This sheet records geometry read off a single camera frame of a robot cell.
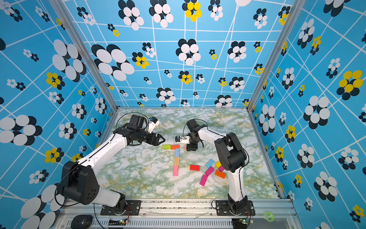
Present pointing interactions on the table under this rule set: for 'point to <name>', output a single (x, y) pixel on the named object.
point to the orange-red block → (173, 147)
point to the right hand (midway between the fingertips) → (191, 142)
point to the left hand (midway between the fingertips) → (161, 136)
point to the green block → (166, 147)
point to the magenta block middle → (209, 171)
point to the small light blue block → (209, 163)
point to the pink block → (176, 170)
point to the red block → (195, 167)
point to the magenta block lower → (203, 180)
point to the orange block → (220, 174)
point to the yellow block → (218, 164)
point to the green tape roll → (269, 216)
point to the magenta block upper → (221, 168)
